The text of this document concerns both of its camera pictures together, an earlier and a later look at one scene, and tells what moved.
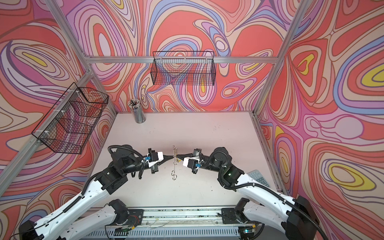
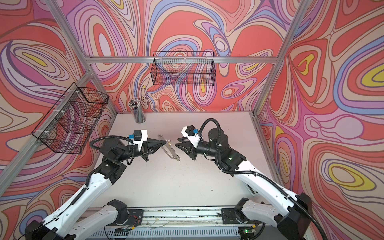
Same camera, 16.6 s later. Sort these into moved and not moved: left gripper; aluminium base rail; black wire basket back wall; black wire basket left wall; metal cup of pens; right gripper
Moved: right gripper; left gripper
Not moved: black wire basket left wall; black wire basket back wall; aluminium base rail; metal cup of pens
